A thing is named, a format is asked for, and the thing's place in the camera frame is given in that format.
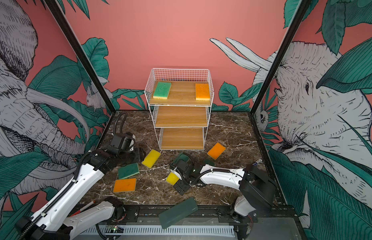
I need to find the yellow sponge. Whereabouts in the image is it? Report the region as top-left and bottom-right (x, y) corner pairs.
(142, 150), (161, 169)
(166, 172), (180, 186)

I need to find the bright green sponge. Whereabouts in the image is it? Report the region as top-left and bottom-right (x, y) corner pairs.
(153, 82), (172, 100)

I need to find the white wire three-tier shelf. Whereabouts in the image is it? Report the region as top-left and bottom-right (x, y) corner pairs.
(145, 68), (214, 151)

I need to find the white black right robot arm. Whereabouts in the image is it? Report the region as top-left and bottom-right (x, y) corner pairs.
(170, 160), (276, 223)

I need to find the large dark green foam block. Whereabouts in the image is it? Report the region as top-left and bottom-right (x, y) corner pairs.
(159, 197), (199, 230)

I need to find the red white marker pen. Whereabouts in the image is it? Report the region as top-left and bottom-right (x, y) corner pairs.
(70, 201), (96, 217)

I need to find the dark green sponge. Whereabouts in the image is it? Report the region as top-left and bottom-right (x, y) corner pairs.
(204, 159), (216, 167)
(173, 152), (190, 164)
(118, 163), (140, 180)

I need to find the white ribbed front rail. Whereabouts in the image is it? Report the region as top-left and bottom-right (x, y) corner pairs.
(82, 225), (236, 237)

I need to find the blue marker pen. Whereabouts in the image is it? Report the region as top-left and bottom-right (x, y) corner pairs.
(253, 159), (263, 166)

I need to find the orange sponge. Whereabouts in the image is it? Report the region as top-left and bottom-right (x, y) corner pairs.
(113, 178), (137, 193)
(208, 143), (226, 160)
(195, 83), (211, 101)

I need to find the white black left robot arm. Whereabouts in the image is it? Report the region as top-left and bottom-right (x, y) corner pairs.
(15, 133), (145, 240)

